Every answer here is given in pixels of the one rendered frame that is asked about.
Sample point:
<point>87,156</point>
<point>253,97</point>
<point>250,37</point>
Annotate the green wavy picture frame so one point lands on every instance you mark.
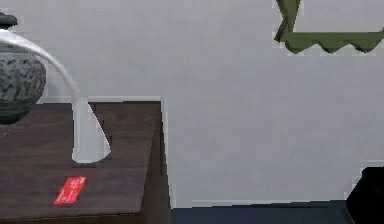
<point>330,40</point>

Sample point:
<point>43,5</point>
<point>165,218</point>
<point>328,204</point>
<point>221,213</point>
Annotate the grey patterned round vase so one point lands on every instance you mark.
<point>18,83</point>

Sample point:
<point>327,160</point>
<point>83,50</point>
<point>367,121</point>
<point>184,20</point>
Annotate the white curved desk lamp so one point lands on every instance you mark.
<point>87,140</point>

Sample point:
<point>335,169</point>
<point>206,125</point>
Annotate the red flat card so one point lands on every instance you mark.
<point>70,190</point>

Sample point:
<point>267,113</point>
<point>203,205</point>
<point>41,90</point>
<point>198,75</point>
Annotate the black rounded object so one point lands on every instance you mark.
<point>368,196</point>

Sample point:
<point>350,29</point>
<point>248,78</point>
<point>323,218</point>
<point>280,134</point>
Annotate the dark brown wooden side table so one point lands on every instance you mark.
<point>126,156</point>

